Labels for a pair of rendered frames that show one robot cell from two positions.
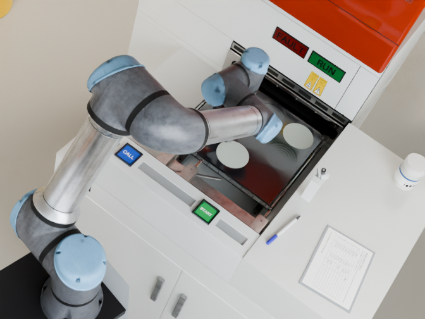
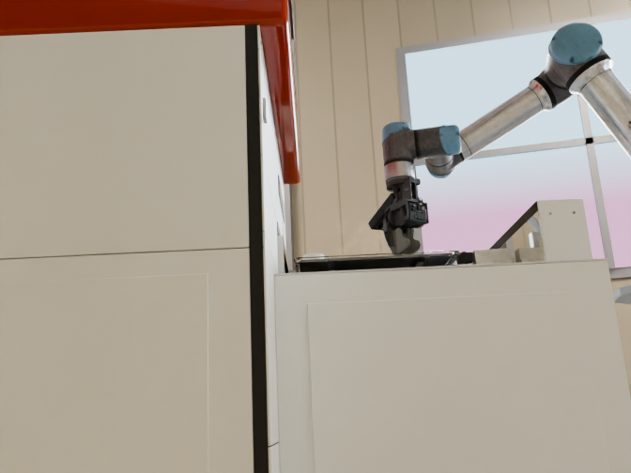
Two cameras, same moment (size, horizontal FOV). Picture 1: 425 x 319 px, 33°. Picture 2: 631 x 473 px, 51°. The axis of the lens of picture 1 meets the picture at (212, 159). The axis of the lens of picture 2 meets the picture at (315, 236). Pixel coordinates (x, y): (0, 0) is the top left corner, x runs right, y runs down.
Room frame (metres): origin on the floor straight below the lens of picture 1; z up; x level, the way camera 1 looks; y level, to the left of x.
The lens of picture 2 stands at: (2.00, 1.42, 0.55)
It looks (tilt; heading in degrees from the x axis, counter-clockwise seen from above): 16 degrees up; 254
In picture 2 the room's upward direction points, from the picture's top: 3 degrees counter-clockwise
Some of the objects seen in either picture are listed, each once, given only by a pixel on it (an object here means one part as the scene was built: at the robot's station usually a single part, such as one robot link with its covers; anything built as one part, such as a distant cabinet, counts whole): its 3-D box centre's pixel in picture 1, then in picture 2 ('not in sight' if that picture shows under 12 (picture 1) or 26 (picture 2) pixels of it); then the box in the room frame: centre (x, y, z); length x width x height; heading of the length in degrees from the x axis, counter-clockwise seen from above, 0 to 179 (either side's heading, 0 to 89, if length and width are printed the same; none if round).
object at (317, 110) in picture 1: (281, 97); (284, 277); (1.62, -0.12, 0.89); 0.44 x 0.02 x 0.10; 74
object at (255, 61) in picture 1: (250, 70); (398, 145); (1.35, 0.00, 1.21); 0.09 x 0.08 x 0.11; 151
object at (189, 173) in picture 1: (185, 177); not in sight; (1.18, 0.05, 0.89); 0.08 x 0.03 x 0.03; 164
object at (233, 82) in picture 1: (228, 89); (438, 144); (1.25, 0.03, 1.21); 0.11 x 0.11 x 0.08; 61
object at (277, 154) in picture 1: (251, 135); (370, 274); (1.42, -0.08, 0.90); 0.34 x 0.34 x 0.01; 74
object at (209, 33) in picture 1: (250, 36); (272, 206); (1.69, 0.04, 1.02); 0.81 x 0.03 x 0.40; 74
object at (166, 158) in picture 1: (162, 161); (490, 256); (1.20, 0.13, 0.89); 0.08 x 0.03 x 0.03; 164
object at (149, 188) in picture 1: (162, 198); (524, 264); (1.09, 0.08, 0.89); 0.55 x 0.09 x 0.14; 74
